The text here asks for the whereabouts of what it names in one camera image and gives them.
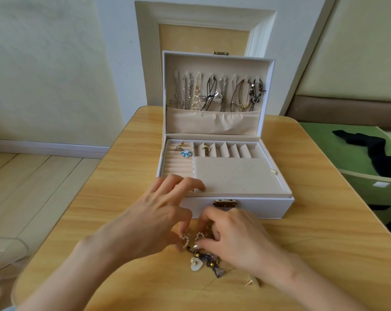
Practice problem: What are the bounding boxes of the person's left hand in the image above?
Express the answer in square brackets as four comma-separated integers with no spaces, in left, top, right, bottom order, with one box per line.
[91,174,207,264]

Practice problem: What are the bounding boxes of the person's left forearm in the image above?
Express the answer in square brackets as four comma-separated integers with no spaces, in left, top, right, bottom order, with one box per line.
[17,236,122,311]

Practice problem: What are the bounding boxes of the silver cross pendant necklace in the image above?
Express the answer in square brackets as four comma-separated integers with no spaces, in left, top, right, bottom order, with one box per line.
[171,70,183,109]

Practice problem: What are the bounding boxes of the bow pendant cord necklace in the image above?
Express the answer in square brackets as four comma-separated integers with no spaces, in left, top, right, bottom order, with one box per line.
[201,73,222,113]

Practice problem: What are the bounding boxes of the slim silver rope chain necklace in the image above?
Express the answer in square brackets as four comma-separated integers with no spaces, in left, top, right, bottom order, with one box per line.
[183,71,192,110]

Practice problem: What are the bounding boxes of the brown cord bead necklace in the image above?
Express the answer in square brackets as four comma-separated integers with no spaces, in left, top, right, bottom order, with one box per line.
[230,77,250,113]

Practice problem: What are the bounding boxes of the person's right hand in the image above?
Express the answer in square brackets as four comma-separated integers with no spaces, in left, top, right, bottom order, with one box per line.
[193,205,288,277]

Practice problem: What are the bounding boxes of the black cloth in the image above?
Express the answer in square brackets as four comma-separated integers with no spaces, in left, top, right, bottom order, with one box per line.
[332,129,391,181]

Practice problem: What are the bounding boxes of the silver link chain necklace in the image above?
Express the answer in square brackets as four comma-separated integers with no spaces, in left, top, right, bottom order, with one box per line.
[219,75,228,113]

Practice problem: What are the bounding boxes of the beige padded wall panel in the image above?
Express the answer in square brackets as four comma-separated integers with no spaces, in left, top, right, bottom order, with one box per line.
[283,0,391,131]

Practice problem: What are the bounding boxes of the white jewelry box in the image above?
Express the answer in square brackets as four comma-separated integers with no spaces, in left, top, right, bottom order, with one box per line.
[156,50,295,221]

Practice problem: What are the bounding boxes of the small earrings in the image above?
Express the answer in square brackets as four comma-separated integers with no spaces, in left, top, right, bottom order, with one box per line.
[179,230,261,288]

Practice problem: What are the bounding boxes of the square pendant cord necklace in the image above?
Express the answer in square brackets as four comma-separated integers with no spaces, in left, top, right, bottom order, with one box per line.
[247,77,266,113]

